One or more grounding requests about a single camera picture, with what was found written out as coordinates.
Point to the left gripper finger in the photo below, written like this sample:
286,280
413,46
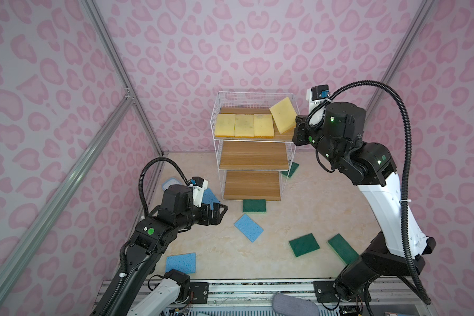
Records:
219,211
214,221

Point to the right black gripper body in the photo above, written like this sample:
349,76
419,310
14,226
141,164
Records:
300,130

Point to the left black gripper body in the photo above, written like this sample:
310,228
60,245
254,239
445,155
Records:
210,213

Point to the blue sponge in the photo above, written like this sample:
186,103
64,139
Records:
209,198
249,228
185,263

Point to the yellow sponge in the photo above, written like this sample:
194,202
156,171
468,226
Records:
225,125
284,115
244,126
263,126

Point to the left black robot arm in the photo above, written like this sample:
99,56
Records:
150,240

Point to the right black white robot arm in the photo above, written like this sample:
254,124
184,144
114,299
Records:
371,168

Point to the green sponge behind shelf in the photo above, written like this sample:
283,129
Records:
293,168

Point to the green sponge by shelf front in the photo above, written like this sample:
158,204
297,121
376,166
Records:
254,206

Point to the light blue square clock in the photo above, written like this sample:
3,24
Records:
169,182

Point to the green sponge front centre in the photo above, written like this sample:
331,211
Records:
304,245

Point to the grey oval pad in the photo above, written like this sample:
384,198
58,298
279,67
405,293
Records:
291,306

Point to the green sponge front right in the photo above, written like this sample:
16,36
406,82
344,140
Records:
343,249

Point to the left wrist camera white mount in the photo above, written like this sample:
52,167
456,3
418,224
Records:
199,186

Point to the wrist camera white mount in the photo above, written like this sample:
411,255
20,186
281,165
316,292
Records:
199,186
316,95

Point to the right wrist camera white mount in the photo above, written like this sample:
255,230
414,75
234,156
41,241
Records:
316,95

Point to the white wire wooden shelf rack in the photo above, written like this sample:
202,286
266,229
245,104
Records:
252,168

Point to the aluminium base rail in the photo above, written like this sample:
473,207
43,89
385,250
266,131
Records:
176,294

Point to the left diagonal aluminium frame bar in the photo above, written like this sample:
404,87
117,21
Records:
20,257

